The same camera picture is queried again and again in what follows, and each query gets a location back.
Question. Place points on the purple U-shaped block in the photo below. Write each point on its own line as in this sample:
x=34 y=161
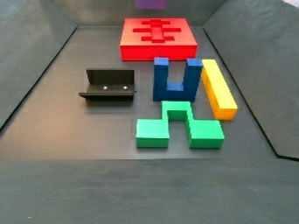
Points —
x=151 y=4

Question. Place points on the black angle fixture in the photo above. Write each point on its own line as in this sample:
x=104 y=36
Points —
x=109 y=83

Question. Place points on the red board with slots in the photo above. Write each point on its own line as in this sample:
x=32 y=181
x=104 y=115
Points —
x=156 y=37

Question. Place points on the green stepped block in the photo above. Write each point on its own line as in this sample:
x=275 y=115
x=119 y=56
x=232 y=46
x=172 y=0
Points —
x=203 y=134

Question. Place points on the yellow long block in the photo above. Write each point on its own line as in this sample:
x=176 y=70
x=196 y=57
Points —
x=223 y=104

